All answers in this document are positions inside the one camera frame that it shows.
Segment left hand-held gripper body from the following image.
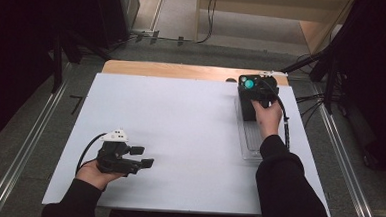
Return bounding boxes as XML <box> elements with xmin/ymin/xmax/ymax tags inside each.
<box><xmin>95</xmin><ymin>127</ymin><xmax>145</xmax><ymax>177</ymax></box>

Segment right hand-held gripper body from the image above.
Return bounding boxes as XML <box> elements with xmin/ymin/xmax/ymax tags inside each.
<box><xmin>247</xmin><ymin>69</ymin><xmax>289</xmax><ymax>109</ymax></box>

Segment clear plastic rack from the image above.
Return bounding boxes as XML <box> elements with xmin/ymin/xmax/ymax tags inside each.
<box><xmin>231</xmin><ymin>90</ymin><xmax>274</xmax><ymax>163</ymax></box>

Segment person's left hand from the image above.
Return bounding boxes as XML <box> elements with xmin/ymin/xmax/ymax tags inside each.
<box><xmin>75</xmin><ymin>158</ymin><xmax>127</xmax><ymax>193</ymax></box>

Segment black metal stand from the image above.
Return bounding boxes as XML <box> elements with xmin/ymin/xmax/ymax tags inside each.
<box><xmin>49</xmin><ymin>30</ymin><xmax>86</xmax><ymax>96</ymax></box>
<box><xmin>278</xmin><ymin>47</ymin><xmax>340</xmax><ymax>115</ymax></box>

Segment light wooden shelf unit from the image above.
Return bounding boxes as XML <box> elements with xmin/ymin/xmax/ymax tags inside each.
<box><xmin>193</xmin><ymin>0</ymin><xmax>356</xmax><ymax>59</ymax></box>

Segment wooden table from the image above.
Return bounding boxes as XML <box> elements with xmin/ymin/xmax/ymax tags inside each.
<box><xmin>101</xmin><ymin>59</ymin><xmax>290</xmax><ymax>87</ymax></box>

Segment dark curtain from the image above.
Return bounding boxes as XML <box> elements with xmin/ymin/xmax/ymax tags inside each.
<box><xmin>0</xmin><ymin>0</ymin><xmax>132</xmax><ymax>154</ymax></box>
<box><xmin>306</xmin><ymin>0</ymin><xmax>386</xmax><ymax>178</ymax></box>

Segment grey cabinet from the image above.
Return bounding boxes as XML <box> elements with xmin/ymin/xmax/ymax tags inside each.
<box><xmin>116</xmin><ymin>0</ymin><xmax>142</xmax><ymax>32</ymax></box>

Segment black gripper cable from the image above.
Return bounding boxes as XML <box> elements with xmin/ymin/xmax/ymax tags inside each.
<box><xmin>262</xmin><ymin>79</ymin><xmax>295</xmax><ymax>151</ymax></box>
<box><xmin>74</xmin><ymin>130</ymin><xmax>108</xmax><ymax>177</ymax></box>

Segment black floor cables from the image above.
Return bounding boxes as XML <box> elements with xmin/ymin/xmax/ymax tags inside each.
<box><xmin>293</xmin><ymin>90</ymin><xmax>328</xmax><ymax>128</ymax></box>

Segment metal floor rail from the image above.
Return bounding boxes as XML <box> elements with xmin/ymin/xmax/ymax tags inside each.
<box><xmin>0</xmin><ymin>57</ymin><xmax>73</xmax><ymax>217</ymax></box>
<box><xmin>303</xmin><ymin>84</ymin><xmax>386</xmax><ymax>217</ymax></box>

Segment hanging black cable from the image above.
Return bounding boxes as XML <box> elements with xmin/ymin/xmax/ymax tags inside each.
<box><xmin>195</xmin><ymin>0</ymin><xmax>220</xmax><ymax>46</ymax></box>

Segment taped floor cable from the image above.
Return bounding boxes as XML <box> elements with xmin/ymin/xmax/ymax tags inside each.
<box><xmin>127</xmin><ymin>28</ymin><xmax>199</xmax><ymax>47</ymax></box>

